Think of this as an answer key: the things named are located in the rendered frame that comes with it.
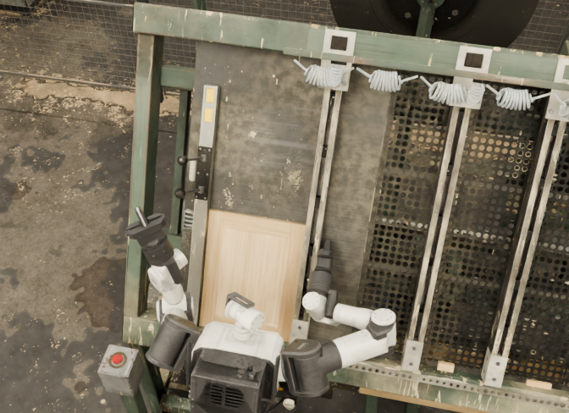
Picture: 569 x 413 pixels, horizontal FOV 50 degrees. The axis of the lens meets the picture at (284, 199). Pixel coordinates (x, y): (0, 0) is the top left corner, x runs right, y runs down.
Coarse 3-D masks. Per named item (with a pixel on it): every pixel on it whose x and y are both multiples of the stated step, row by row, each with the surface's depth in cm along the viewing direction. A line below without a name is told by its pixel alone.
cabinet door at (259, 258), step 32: (224, 224) 229; (256, 224) 227; (288, 224) 225; (224, 256) 233; (256, 256) 231; (288, 256) 229; (224, 288) 236; (256, 288) 234; (288, 288) 232; (224, 320) 240; (288, 320) 236
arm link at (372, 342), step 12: (384, 312) 194; (372, 324) 192; (384, 324) 190; (348, 336) 189; (360, 336) 189; (372, 336) 188; (384, 336) 189; (348, 348) 186; (360, 348) 186; (372, 348) 187; (384, 348) 189; (348, 360) 185; (360, 360) 187
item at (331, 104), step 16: (336, 32) 197; (352, 32) 196; (352, 48) 197; (336, 64) 188; (336, 80) 189; (336, 96) 206; (336, 112) 207; (320, 128) 209; (336, 128) 209; (320, 144) 210; (320, 160) 212; (320, 176) 217; (320, 192) 219; (320, 208) 216; (320, 224) 218; (304, 240) 221; (320, 240) 222; (304, 256) 222; (304, 272) 224; (304, 288) 229; (304, 320) 229; (304, 336) 230
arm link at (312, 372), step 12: (324, 348) 185; (336, 348) 185; (300, 360) 182; (312, 360) 182; (324, 360) 183; (336, 360) 184; (300, 372) 183; (312, 372) 182; (324, 372) 184; (300, 384) 185; (312, 384) 183; (324, 384) 184
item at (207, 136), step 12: (204, 96) 216; (216, 96) 215; (204, 108) 217; (216, 108) 217; (216, 120) 219; (204, 132) 219; (216, 132) 222; (204, 144) 220; (204, 204) 226; (204, 216) 227; (192, 228) 229; (204, 228) 229; (192, 240) 231; (204, 240) 231; (192, 252) 232; (204, 252) 234; (192, 264) 233; (192, 276) 235; (192, 288) 236
